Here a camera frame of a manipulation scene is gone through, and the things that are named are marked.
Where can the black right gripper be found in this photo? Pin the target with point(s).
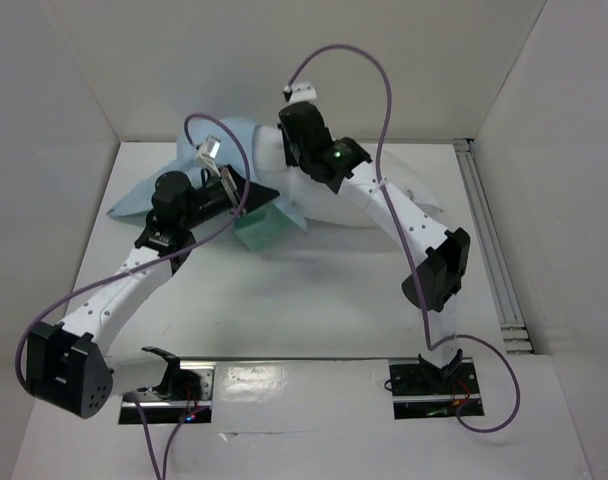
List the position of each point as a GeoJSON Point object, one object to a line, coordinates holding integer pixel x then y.
{"type": "Point", "coordinates": [294, 117]}

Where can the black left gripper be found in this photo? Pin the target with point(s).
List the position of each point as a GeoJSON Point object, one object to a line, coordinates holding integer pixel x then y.
{"type": "Point", "coordinates": [233, 186]}

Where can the light blue pillowcase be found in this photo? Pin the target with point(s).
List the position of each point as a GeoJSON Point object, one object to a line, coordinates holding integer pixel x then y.
{"type": "Point", "coordinates": [259, 228]}

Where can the white pillow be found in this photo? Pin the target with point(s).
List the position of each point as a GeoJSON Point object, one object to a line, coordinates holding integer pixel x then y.
{"type": "Point", "coordinates": [303, 199]}

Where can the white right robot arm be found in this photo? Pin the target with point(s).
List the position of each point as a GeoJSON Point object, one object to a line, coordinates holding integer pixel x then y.
{"type": "Point", "coordinates": [437, 256]}

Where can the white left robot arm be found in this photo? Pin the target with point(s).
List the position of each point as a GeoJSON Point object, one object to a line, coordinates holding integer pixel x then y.
{"type": "Point", "coordinates": [67, 364]}

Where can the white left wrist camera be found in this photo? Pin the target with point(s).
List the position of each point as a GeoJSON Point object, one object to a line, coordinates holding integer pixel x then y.
{"type": "Point", "coordinates": [206, 154]}

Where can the aluminium table edge rail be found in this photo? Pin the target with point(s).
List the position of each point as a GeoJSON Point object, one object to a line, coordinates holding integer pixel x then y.
{"type": "Point", "coordinates": [304, 357]}

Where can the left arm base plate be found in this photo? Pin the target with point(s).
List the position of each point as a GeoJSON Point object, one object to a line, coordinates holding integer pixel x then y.
{"type": "Point", "coordinates": [159, 388]}

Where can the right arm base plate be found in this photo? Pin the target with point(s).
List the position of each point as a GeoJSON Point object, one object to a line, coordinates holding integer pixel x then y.
{"type": "Point", "coordinates": [417, 393]}

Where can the aluminium side rail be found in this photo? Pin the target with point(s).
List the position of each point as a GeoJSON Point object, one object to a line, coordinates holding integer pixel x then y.
{"type": "Point", "coordinates": [511, 321]}

